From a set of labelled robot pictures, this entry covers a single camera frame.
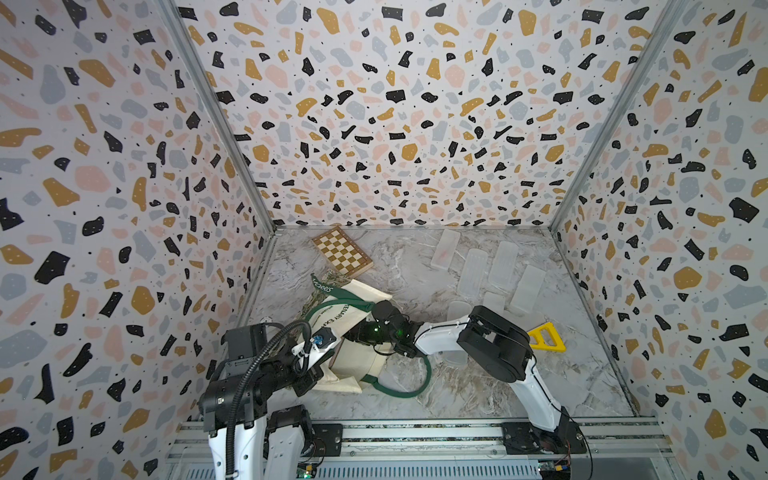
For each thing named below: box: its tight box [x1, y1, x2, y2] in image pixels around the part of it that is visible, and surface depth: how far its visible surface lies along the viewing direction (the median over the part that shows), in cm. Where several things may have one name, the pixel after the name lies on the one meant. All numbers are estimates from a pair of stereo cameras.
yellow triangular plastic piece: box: [527, 322, 566, 353], surface depth 93 cm
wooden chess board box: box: [311, 226, 374, 278], surface depth 112 cm
